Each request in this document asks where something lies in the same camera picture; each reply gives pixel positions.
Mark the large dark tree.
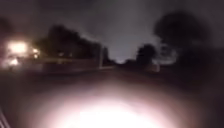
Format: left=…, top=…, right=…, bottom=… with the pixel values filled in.
left=153, top=11, right=210, bottom=66

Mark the dark row of trees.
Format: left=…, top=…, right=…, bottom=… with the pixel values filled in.
left=37, top=24, right=110, bottom=65

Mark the low pale wall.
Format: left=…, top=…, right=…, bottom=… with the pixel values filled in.
left=19, top=57, right=116, bottom=73

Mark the dark grey road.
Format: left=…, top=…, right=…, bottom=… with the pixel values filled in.
left=0, top=66, right=224, bottom=128

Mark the bright lit lamp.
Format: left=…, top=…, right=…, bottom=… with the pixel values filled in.
left=2, top=39, right=41, bottom=69

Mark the small dark tree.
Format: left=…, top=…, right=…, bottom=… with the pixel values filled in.
left=135, top=43, right=158, bottom=68

